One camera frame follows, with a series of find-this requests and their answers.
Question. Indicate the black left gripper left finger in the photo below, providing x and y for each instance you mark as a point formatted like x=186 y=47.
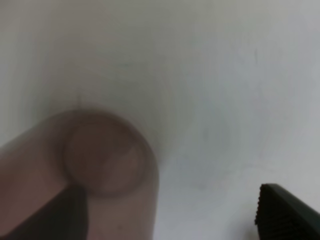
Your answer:
x=65 y=217

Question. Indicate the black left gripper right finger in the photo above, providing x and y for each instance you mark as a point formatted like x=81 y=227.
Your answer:
x=282 y=216

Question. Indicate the translucent pink plastic cup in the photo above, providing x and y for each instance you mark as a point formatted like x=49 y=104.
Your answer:
x=95 y=150

